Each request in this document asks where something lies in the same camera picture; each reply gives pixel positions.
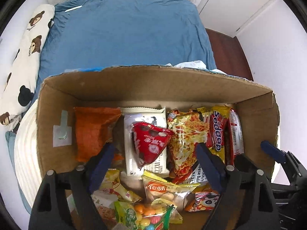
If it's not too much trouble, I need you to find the red triangular snack packet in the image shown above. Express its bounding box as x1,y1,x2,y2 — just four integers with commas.
131,122,175,170

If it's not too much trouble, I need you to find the cardboard box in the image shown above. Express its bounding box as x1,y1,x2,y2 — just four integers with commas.
36,65,281,230

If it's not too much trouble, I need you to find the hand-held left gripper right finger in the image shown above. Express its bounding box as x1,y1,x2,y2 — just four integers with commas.
194,142,280,230

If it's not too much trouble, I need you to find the white crumpled plastic bag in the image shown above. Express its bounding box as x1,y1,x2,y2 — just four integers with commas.
165,60,207,69

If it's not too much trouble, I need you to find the white stick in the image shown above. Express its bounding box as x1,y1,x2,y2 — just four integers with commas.
65,5,83,13

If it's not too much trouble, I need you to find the orange panda print packet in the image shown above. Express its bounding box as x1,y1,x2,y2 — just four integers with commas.
183,189,220,213

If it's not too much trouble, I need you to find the cream snack packet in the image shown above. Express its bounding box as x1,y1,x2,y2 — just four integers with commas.
120,106,167,116

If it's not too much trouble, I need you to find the noodle packet with noodle picture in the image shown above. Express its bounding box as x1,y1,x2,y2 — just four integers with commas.
167,109,210,185

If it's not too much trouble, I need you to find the clear biscuit packet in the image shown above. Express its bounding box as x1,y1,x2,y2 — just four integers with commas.
92,189,117,222

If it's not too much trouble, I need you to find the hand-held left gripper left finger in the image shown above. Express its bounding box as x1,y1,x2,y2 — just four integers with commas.
29,143,116,230

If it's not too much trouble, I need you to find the red yellow noodle packet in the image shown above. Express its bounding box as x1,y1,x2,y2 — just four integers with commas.
204,105,232,166

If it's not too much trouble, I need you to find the yellow clear cracker packet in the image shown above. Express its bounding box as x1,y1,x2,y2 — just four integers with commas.
142,170,201,208

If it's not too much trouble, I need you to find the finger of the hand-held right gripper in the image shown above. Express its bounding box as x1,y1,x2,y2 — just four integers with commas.
261,140,304,185

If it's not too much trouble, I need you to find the red sausage packet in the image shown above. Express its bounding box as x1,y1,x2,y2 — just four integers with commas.
228,110,245,157

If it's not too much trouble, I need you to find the blue bed sheet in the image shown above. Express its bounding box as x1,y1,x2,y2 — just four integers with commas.
31,0,218,102

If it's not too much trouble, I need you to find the bear print pillow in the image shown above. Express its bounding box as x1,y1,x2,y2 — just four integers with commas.
0,3,56,134

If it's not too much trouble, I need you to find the orange snack packet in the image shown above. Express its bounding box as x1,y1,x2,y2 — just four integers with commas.
74,107,122,163

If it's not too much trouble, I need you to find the green candy bag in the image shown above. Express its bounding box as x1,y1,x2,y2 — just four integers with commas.
113,198,183,230

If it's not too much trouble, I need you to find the white cabinet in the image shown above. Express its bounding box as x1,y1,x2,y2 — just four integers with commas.
196,0,277,38

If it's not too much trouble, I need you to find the white cheese cracker packet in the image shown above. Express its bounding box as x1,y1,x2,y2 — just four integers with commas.
188,163,212,185

